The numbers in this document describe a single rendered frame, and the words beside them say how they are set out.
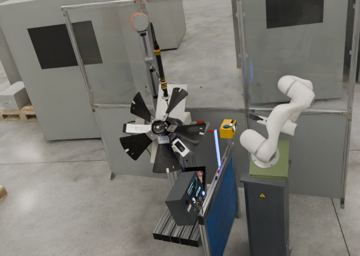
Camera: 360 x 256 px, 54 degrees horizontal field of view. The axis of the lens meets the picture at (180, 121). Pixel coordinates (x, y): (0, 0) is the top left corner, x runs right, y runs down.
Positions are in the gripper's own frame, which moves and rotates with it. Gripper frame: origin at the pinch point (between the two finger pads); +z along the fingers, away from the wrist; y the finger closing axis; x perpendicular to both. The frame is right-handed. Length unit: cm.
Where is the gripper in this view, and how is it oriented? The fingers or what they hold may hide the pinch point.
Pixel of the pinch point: (252, 117)
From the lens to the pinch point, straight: 257.4
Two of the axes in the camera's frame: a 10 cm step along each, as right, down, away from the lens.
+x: 3.1, -9.5, -0.2
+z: -8.3, -2.8, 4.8
